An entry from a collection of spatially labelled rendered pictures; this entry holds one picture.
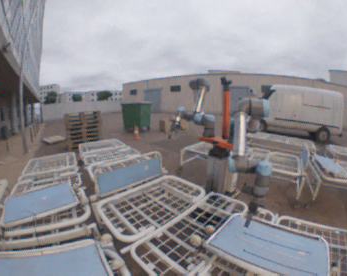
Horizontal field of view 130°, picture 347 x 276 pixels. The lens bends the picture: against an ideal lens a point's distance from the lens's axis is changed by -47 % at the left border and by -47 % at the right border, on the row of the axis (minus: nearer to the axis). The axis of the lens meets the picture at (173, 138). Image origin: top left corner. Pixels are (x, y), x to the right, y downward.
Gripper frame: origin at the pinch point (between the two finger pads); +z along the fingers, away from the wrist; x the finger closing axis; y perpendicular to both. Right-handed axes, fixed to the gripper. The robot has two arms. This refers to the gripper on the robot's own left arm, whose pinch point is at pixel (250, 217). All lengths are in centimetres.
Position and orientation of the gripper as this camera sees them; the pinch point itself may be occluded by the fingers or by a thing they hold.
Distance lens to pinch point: 90.4
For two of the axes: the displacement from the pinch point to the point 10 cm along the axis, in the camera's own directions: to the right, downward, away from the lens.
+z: -0.6, 9.9, 1.6
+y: 7.3, 1.5, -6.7
